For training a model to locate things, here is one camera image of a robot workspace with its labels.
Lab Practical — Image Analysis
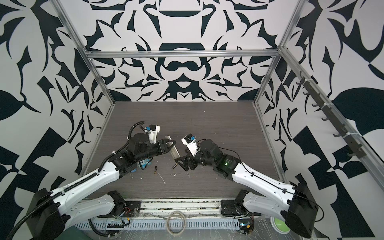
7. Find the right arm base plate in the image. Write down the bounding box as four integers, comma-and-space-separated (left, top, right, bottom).
221, 200, 262, 217

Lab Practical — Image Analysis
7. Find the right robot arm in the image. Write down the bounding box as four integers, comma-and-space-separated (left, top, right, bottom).
171, 139, 322, 239

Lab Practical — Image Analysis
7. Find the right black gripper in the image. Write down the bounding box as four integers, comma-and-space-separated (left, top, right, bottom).
175, 147, 218, 172

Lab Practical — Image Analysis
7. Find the slotted cable duct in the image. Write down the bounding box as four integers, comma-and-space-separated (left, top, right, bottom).
93, 218, 239, 231

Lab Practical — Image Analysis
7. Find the green push button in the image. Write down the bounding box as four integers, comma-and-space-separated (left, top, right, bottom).
270, 217, 291, 235

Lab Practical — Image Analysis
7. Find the dark green pad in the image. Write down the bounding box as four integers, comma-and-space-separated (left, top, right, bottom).
57, 227, 91, 240

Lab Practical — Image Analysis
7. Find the black wall hook rail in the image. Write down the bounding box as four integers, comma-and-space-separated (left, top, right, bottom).
297, 73, 367, 159

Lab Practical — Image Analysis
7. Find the white remote control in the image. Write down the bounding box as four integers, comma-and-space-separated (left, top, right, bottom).
165, 136, 181, 160

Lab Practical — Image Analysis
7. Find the coiled beige cable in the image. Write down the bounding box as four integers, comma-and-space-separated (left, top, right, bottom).
166, 210, 187, 235

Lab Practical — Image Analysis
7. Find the small electronics board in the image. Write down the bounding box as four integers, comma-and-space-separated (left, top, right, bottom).
238, 218, 255, 236

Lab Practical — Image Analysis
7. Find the blue toy block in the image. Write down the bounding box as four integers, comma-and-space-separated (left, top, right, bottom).
138, 159, 152, 170

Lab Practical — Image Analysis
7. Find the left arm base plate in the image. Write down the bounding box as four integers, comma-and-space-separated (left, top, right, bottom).
98, 201, 142, 218

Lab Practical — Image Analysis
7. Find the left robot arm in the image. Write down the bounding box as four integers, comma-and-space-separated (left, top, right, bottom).
6, 121, 177, 240

